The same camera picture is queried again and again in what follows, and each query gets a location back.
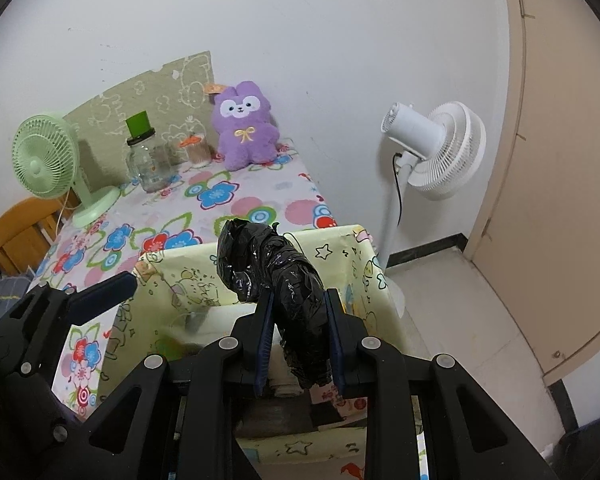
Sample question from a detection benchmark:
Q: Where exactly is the beige door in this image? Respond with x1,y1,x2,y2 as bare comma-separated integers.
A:
466,0,600,384

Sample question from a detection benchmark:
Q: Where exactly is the green desk fan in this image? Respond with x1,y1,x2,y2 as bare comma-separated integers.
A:
12,115,121,228

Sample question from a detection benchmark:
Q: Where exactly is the small cotton swab jar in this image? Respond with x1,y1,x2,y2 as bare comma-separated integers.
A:
180,133,212,168

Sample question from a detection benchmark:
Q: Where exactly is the pink cartoon tissue pack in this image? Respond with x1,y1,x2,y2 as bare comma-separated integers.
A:
309,382,367,431

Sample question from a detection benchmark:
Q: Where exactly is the green patterned backboard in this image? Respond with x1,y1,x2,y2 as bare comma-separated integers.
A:
65,51,218,191

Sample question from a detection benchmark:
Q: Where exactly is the white standing fan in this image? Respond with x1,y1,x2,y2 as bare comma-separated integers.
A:
374,100,488,271

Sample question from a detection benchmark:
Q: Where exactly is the glass jar with green lid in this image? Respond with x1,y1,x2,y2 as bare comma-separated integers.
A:
125,110,174,193

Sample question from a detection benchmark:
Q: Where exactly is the black plastic bag roll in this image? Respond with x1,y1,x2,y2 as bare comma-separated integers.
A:
216,219,332,389

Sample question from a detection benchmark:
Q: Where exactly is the floral tablecloth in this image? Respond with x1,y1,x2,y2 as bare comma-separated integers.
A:
34,140,336,418

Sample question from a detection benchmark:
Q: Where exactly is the wooden chair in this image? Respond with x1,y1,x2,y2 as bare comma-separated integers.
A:
0,197,72,276

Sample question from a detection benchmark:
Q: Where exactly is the white bag roll cardboard core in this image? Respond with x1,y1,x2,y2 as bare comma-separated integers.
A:
268,341,304,398

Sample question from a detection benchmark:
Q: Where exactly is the purple plush bunny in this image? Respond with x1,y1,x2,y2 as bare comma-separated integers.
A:
211,80,279,171

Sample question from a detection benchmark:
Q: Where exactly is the yellow patterned storage box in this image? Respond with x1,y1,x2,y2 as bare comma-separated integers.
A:
97,222,426,466

